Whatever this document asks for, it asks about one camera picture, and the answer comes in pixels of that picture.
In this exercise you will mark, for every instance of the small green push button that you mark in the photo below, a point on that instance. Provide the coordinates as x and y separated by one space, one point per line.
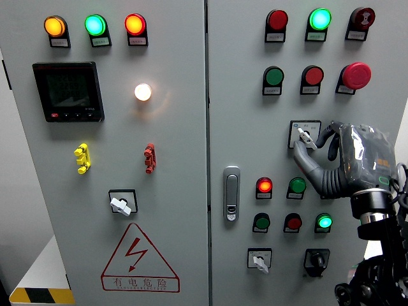
297 185
262 222

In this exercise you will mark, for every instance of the small green lit lamp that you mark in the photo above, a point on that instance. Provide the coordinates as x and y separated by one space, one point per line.
324 221

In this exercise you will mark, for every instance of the large red stop button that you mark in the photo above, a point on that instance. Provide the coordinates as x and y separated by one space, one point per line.
356 75

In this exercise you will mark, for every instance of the small red push button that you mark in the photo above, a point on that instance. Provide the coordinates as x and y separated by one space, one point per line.
294 223

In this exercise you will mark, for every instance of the large red push button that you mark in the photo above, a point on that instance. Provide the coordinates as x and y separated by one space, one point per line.
313 76

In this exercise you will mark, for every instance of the small lit red lamp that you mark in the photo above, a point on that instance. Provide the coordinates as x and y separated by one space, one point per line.
264 185

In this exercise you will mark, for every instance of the grey cabinet door with lock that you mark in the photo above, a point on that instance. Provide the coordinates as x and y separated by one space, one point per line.
248 134

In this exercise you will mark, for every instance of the large green push button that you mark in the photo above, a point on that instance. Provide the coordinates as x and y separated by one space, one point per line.
274 76

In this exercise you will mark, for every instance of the silver door lock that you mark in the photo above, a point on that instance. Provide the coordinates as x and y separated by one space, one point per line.
231 191

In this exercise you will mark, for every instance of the red buzzer lamp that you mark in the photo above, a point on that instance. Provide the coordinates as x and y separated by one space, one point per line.
364 17

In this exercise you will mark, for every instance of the large green round lamp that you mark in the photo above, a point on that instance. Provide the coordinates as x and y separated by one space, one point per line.
320 19
95 25

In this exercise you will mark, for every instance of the dark red round lamp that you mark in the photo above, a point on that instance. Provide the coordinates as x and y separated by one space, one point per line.
277 20

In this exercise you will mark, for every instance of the grey cabinet door with display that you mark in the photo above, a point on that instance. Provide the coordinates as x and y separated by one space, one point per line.
178 143

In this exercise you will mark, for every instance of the white round lamp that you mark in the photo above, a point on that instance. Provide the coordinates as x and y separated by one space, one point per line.
142 92

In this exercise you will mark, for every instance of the red warning triangle sticker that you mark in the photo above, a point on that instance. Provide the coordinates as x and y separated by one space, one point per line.
135 252

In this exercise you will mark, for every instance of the lit red round lamp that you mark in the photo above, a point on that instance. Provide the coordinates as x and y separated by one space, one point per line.
135 24

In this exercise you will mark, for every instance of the black display meter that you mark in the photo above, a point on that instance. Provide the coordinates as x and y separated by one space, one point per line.
67 89

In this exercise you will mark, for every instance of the yellow round lamp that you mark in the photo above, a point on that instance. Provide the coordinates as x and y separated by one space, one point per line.
55 26

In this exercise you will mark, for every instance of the black yellow striped tape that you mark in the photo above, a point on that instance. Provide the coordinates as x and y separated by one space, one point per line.
40 295

